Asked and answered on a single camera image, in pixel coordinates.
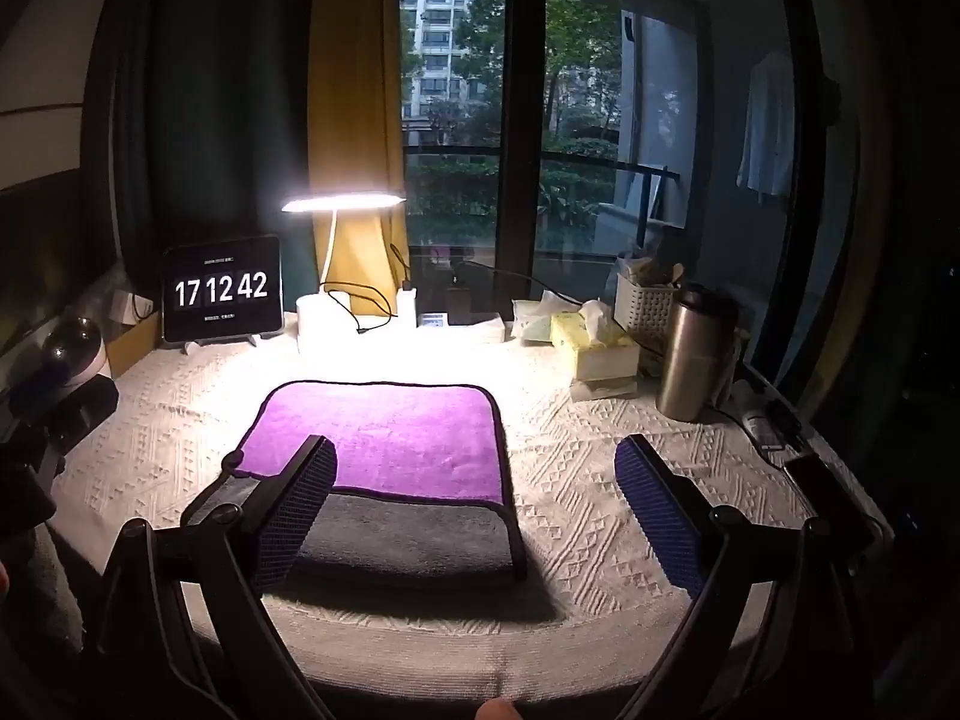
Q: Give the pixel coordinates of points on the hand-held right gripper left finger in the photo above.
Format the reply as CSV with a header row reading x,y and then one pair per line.
x,y
300,499

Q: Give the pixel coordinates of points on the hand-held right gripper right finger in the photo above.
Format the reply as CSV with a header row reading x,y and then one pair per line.
x,y
660,499

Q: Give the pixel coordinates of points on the purple and grey towel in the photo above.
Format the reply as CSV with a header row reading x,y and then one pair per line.
x,y
390,465

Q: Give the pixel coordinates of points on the stainless steel thermos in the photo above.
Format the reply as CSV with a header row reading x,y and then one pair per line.
x,y
694,352

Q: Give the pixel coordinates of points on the black smartphone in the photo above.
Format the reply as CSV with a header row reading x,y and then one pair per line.
x,y
821,484

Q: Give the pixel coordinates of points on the yellow tissue box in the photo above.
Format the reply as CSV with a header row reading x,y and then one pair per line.
x,y
596,349

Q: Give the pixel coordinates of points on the white textured tablecloth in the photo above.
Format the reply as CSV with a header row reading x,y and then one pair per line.
x,y
480,510

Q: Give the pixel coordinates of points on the white slotted basket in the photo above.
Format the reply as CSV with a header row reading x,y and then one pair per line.
x,y
645,300

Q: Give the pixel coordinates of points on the pale green tissue pack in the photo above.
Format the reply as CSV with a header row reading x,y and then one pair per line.
x,y
536,322

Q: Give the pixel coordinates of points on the white charger adapter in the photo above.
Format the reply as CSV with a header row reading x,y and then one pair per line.
x,y
407,305

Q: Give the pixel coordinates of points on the tablet with clock display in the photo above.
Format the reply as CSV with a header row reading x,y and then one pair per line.
x,y
223,287

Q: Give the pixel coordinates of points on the white desk lamp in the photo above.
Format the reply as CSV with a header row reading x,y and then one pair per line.
x,y
330,262

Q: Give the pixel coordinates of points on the black power adapter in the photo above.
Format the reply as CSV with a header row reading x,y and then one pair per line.
x,y
458,304

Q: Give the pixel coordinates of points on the dark green curtain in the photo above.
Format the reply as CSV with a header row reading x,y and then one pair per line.
x,y
210,105

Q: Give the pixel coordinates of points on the white hanging shirt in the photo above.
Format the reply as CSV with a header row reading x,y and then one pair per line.
x,y
765,127

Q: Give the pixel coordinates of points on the yellow curtain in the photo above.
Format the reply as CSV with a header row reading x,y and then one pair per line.
x,y
358,105

